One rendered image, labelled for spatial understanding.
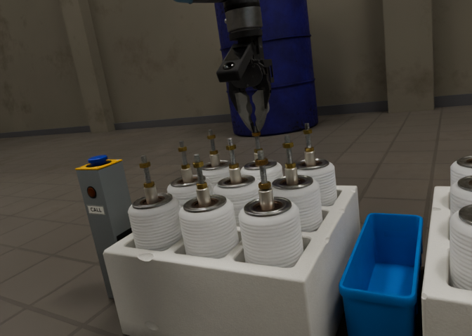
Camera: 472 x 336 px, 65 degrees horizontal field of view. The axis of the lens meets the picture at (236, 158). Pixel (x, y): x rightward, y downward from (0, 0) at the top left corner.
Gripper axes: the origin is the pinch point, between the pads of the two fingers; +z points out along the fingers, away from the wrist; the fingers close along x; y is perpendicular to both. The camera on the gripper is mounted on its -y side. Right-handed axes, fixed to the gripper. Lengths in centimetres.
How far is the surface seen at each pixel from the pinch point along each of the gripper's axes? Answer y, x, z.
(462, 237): -28.7, -35.4, 10.5
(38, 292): -21, 56, 34
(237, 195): -15.3, -0.9, 10.3
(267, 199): -24.7, -10.2, 7.4
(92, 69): 257, 285, -38
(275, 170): -1.3, -4.1, 9.8
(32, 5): 281, 378, -127
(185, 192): -14.4, 11.0, 10.2
